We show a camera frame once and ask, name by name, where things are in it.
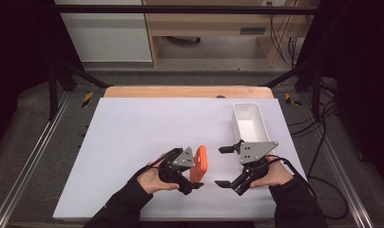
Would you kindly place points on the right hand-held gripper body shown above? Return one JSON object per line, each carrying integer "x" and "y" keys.
{"x": 255, "y": 158}

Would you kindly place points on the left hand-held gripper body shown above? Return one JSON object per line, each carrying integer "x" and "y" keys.
{"x": 174, "y": 172}

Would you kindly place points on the orange phone case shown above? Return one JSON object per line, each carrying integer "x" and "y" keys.
{"x": 199, "y": 164}

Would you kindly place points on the white plastic bin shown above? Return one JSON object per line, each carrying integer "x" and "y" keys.
{"x": 248, "y": 125}

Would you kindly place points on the person's left hand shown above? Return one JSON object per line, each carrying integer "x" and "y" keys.
{"x": 152, "y": 180}

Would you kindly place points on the person's right hand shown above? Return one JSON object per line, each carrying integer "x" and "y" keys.
{"x": 275, "y": 175}

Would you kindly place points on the white table board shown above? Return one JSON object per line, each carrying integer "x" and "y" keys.
{"x": 123, "y": 152}

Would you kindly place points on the yellow black hazard tape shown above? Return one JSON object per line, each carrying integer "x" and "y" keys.
{"x": 291, "y": 99}
{"x": 87, "y": 99}

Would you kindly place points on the wooden table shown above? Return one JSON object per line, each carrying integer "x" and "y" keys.
{"x": 180, "y": 91}

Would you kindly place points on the black metal stand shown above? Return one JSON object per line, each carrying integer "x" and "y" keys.
{"x": 307, "y": 79}
{"x": 63, "y": 82}

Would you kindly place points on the wooden desk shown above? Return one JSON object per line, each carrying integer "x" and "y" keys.
{"x": 209, "y": 23}

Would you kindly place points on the dark curtain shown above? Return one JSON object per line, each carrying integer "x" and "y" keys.
{"x": 15, "y": 57}
{"x": 361, "y": 79}

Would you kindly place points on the black metal crossbar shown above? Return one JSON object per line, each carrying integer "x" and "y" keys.
{"x": 180, "y": 9}

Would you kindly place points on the white cabinet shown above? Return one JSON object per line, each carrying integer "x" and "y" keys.
{"x": 107, "y": 34}

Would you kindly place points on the aluminium rail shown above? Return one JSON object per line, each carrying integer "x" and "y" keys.
{"x": 28, "y": 158}
{"x": 345, "y": 177}

